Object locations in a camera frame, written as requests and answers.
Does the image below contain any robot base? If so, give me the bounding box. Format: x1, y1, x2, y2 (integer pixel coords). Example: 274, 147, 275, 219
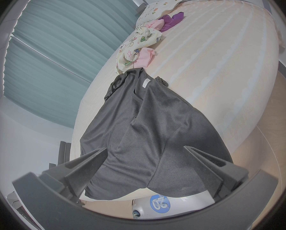
132, 191, 216, 220

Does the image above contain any white printed garment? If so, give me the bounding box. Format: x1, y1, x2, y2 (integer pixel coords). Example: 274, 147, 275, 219
116, 24, 163, 75

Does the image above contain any blue-green curtain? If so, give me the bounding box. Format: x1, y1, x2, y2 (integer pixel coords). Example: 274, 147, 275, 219
12, 0, 143, 83
3, 36, 91, 129

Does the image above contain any white printed pillow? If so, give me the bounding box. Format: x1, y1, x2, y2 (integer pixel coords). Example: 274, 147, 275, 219
136, 0, 185, 29

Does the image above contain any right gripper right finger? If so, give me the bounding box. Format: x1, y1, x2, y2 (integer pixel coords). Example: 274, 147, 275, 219
184, 146, 249, 200

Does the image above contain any purple garment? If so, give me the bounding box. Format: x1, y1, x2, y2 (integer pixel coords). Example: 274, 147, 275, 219
158, 12, 184, 32

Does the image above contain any pink garment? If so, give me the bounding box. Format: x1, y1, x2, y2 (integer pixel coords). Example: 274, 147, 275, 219
133, 47, 156, 68
146, 19, 166, 32

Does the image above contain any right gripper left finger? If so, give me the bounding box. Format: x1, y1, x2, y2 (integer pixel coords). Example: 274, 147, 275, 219
41, 148, 108, 201

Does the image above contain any black T-shirt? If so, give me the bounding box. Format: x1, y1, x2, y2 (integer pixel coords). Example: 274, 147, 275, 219
79, 67, 234, 201

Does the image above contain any bed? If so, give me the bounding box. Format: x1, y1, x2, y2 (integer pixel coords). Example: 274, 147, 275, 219
70, 0, 286, 202

